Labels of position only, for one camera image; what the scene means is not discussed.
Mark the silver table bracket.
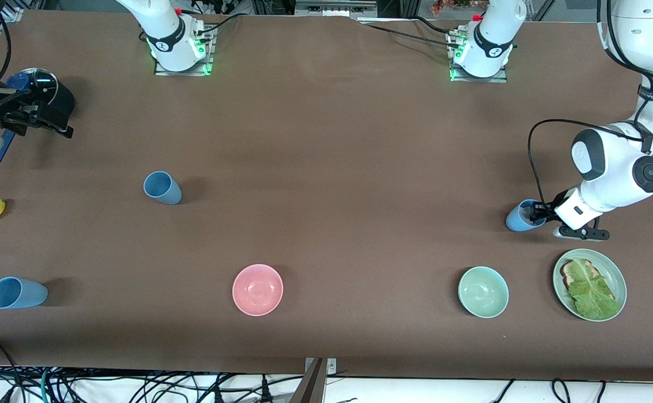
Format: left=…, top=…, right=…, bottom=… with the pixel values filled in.
left=304, top=357, right=337, bottom=374

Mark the black round pot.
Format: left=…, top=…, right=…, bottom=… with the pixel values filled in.
left=24, top=67, right=76, bottom=119

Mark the blue plastic cup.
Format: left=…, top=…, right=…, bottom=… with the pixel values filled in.
left=0, top=277, right=48, bottom=310
left=143, top=171, right=183, bottom=205
left=506, top=199, right=548, bottom=232

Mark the black arm base cable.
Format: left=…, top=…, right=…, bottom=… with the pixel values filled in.
left=192, top=11, right=249, bottom=37
left=358, top=20, right=464, bottom=48

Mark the black hanging cable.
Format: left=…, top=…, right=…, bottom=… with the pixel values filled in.
left=0, top=17, right=12, bottom=80

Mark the pale green round plate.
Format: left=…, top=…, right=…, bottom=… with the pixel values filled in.
left=553, top=249, right=627, bottom=322

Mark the dark table leg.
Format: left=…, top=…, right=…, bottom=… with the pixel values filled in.
left=288, top=358, right=327, bottom=403

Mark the green lettuce leaf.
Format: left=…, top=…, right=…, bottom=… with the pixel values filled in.
left=567, top=259, right=621, bottom=320

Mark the pink bowl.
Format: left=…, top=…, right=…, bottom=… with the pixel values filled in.
left=232, top=264, right=284, bottom=317

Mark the pale green bowl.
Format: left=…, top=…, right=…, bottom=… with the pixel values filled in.
left=458, top=266, right=510, bottom=318

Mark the grey power strip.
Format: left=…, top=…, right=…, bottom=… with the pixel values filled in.
left=295, top=0, right=379, bottom=17

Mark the toasted bread slice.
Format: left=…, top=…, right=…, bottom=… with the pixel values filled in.
left=560, top=259, right=615, bottom=300

